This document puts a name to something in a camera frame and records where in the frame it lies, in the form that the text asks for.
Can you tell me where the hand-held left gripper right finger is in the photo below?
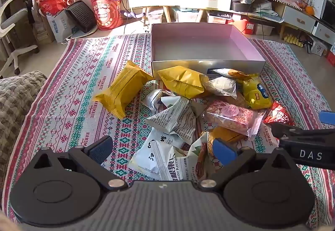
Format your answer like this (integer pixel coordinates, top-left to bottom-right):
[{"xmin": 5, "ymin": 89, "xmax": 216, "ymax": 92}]
[{"xmin": 197, "ymin": 138, "xmax": 297, "ymax": 191}]

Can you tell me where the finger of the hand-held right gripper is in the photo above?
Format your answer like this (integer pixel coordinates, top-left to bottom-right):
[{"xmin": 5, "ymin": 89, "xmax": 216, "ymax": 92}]
[
  {"xmin": 270, "ymin": 122, "xmax": 309, "ymax": 140},
  {"xmin": 318, "ymin": 110, "xmax": 335, "ymax": 126}
]

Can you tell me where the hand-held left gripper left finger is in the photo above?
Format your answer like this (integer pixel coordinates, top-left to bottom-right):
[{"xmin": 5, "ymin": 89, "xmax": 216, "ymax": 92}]
[{"xmin": 26, "ymin": 135, "xmax": 129, "ymax": 191}]

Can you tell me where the red snack packet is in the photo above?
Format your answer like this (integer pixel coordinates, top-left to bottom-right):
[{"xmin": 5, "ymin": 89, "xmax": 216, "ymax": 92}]
[{"xmin": 263, "ymin": 101, "xmax": 295, "ymax": 127}]

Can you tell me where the white green orange snack packet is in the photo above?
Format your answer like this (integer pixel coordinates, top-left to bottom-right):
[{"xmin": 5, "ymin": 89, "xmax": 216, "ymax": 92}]
[{"xmin": 160, "ymin": 131, "xmax": 218, "ymax": 183}]

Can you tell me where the pink crispy bar packet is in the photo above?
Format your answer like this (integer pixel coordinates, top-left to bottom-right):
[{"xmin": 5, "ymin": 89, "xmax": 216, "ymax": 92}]
[{"xmin": 204, "ymin": 100, "xmax": 266, "ymax": 141}]

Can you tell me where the yellow snack bag blue label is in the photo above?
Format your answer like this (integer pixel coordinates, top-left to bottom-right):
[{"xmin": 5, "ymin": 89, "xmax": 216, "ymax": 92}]
[{"xmin": 242, "ymin": 75, "xmax": 273, "ymax": 110}]

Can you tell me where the white panda print snack packet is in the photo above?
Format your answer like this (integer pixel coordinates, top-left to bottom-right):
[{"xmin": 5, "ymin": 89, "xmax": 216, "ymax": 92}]
[{"xmin": 128, "ymin": 127, "xmax": 184, "ymax": 180}]

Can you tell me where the clear plastic snack packet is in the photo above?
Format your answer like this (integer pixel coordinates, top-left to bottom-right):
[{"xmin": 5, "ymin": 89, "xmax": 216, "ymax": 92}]
[{"xmin": 203, "ymin": 76, "xmax": 238, "ymax": 99}]

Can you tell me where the yellow striped snack packet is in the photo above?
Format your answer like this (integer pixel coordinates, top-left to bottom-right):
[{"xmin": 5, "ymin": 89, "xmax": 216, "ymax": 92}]
[{"xmin": 93, "ymin": 61, "xmax": 155, "ymax": 119}]

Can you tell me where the silver snack packet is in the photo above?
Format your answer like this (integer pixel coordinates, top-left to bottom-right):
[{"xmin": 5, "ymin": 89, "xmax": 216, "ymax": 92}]
[{"xmin": 143, "ymin": 89, "xmax": 174, "ymax": 112}]

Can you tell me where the white and orange snack packet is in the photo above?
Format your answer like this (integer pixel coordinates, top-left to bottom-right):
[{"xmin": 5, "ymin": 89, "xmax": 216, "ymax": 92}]
[{"xmin": 211, "ymin": 68, "xmax": 252, "ymax": 81}]

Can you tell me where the yellow printed snack packet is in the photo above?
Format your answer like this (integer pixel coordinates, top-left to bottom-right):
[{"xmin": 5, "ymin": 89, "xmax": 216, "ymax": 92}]
[{"xmin": 156, "ymin": 65, "xmax": 210, "ymax": 99}]

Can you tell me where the cardboard box with pink inside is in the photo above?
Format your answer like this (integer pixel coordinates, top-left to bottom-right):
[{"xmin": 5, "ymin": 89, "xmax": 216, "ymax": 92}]
[{"xmin": 150, "ymin": 23, "xmax": 267, "ymax": 80}]

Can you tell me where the patterned woven mat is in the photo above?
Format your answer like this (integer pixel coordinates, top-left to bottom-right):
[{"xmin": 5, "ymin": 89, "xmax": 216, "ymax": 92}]
[{"xmin": 1, "ymin": 33, "xmax": 335, "ymax": 224}]

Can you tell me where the row of yellow rolls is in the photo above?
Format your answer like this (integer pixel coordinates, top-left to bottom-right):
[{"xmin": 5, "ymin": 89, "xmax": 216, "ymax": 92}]
[{"xmin": 283, "ymin": 34, "xmax": 302, "ymax": 47}]

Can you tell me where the grey knit blanket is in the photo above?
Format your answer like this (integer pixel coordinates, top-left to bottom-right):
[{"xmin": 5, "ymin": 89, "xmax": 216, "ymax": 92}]
[{"xmin": 0, "ymin": 71, "xmax": 48, "ymax": 169}]

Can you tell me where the low white drawer stand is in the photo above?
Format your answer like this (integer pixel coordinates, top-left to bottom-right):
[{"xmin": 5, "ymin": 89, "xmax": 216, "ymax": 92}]
[{"xmin": 272, "ymin": 0, "xmax": 335, "ymax": 46}]

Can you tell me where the black appliance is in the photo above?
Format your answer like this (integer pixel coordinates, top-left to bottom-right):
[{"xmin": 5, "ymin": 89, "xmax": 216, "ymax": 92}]
[{"xmin": 321, "ymin": 0, "xmax": 335, "ymax": 27}]

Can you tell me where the red box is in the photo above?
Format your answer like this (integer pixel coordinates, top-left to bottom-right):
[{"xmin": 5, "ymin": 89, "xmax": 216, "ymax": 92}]
[{"xmin": 230, "ymin": 19, "xmax": 257, "ymax": 35}]

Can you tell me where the white chair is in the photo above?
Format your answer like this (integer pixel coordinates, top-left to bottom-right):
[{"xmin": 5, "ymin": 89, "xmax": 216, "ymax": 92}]
[{"xmin": 0, "ymin": 0, "xmax": 40, "ymax": 75}]

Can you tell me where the white paper bag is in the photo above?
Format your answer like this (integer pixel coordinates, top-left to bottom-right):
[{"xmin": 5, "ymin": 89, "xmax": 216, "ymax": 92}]
[{"xmin": 46, "ymin": 9, "xmax": 77, "ymax": 43}]

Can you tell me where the black plastic basket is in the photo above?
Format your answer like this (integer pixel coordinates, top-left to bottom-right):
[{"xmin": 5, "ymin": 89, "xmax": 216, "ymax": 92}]
[{"xmin": 65, "ymin": 1, "xmax": 98, "ymax": 34}]

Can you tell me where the red printed barrel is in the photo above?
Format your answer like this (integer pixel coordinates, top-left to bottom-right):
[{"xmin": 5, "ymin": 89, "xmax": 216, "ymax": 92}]
[{"xmin": 90, "ymin": 0, "xmax": 123, "ymax": 31}]

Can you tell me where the black round tin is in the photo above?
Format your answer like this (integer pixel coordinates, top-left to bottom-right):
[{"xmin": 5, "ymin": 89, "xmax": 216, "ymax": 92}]
[{"xmin": 231, "ymin": 0, "xmax": 256, "ymax": 11}]

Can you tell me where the purple curved gadget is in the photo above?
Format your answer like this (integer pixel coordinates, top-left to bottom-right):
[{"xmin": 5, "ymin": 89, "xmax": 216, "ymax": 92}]
[{"xmin": 124, "ymin": 9, "xmax": 147, "ymax": 19}]

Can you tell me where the clear storage box blue lid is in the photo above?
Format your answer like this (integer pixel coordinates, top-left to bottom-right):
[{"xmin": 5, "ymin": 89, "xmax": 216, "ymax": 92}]
[{"xmin": 171, "ymin": 8, "xmax": 204, "ymax": 23}]

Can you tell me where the red plastic bag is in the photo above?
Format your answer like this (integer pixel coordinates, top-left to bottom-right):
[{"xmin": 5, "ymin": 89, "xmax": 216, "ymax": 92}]
[{"xmin": 39, "ymin": 0, "xmax": 75, "ymax": 16}]

